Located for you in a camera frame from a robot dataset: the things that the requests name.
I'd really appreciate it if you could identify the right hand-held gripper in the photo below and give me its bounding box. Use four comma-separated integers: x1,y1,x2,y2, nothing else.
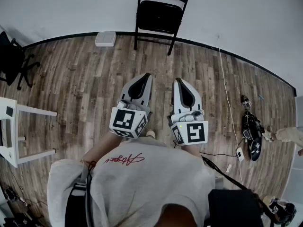
168,78,209,147

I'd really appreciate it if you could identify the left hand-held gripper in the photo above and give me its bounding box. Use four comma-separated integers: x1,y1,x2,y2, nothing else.
109,73,153,139

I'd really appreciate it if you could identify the black folding chair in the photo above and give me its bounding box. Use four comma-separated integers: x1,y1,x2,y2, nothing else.
134,0,189,56

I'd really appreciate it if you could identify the person's left forearm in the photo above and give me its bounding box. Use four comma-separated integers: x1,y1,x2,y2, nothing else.
82,131,123,166

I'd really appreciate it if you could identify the person's right forearm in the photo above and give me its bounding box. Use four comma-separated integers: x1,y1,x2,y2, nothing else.
186,142,202,156

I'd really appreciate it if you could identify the black office chair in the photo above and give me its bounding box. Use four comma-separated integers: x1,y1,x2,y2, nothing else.
0,31,41,91

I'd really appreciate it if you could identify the white flat box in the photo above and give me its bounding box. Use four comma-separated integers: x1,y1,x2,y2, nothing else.
94,32,117,48

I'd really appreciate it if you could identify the black device bundle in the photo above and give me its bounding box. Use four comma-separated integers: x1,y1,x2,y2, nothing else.
240,95,266,162

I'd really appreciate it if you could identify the person's gray shirt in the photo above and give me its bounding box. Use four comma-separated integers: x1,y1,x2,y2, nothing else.
46,136,216,227

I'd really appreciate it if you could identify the black bag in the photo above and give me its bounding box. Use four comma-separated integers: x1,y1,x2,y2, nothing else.
207,188,264,227

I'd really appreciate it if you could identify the white table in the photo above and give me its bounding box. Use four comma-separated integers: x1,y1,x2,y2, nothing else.
0,96,58,168

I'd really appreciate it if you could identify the black headset pile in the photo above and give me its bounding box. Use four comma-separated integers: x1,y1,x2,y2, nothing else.
263,195,297,225

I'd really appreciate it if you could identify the pile of black devices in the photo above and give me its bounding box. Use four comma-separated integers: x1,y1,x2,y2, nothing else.
0,185,45,227

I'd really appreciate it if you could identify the white cable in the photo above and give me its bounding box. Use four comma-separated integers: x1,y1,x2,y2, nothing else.
218,47,244,185

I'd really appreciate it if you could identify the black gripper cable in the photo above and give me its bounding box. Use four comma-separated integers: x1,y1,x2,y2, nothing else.
173,140,239,157

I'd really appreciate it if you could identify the black hanging cable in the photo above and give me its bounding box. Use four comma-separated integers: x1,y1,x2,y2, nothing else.
84,160,97,227

